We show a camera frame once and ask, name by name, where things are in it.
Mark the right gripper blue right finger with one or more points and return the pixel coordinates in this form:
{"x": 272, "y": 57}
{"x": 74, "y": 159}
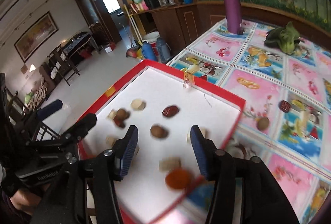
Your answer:
{"x": 204, "y": 150}

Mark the orange mandarin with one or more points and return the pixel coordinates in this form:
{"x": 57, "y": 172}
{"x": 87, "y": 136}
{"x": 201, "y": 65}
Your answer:
{"x": 178, "y": 179}

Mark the wooden chair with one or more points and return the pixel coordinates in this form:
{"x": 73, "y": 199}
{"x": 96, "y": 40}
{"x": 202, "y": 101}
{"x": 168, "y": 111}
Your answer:
{"x": 62, "y": 65}

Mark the person's left hand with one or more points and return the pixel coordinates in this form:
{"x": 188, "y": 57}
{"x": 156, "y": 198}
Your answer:
{"x": 26, "y": 201}

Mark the small beige cake round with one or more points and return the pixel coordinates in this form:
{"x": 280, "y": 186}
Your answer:
{"x": 138, "y": 104}

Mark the purple thermos bottle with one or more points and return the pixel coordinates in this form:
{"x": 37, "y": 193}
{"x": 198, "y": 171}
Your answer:
{"x": 233, "y": 15}

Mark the red white tray box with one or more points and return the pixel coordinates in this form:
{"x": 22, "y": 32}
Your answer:
{"x": 153, "y": 98}

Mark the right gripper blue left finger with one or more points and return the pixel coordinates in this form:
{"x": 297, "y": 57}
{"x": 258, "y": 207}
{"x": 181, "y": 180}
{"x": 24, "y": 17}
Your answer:
{"x": 124, "y": 151}

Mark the large beige cake block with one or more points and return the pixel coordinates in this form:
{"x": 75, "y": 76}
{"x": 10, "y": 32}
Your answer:
{"x": 169, "y": 164}

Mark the colourful printed tablecloth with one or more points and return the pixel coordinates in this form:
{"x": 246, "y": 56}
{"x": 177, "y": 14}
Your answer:
{"x": 296, "y": 145}

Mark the brown kiwi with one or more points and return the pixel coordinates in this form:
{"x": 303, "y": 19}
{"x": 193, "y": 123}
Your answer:
{"x": 158, "y": 132}

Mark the brown longan fruit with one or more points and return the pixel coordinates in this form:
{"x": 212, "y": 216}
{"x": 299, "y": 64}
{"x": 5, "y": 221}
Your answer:
{"x": 122, "y": 114}

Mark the dark red date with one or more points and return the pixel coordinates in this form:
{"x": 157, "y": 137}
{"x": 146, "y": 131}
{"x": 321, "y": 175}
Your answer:
{"x": 284, "y": 106}

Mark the wrinkled red date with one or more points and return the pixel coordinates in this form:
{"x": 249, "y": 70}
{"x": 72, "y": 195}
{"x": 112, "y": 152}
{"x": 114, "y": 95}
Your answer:
{"x": 170, "y": 111}

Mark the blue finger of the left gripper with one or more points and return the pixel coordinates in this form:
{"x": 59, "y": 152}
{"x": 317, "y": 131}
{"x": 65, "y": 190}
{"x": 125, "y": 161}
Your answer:
{"x": 80, "y": 129}
{"x": 49, "y": 110}

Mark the green bok choy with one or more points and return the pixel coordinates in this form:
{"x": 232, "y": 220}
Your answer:
{"x": 283, "y": 38}

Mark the framed wall painting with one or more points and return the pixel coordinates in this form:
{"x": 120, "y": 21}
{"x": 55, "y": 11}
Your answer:
{"x": 35, "y": 36}

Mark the blue thermos jugs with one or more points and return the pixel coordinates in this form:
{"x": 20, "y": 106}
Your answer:
{"x": 157, "y": 51}

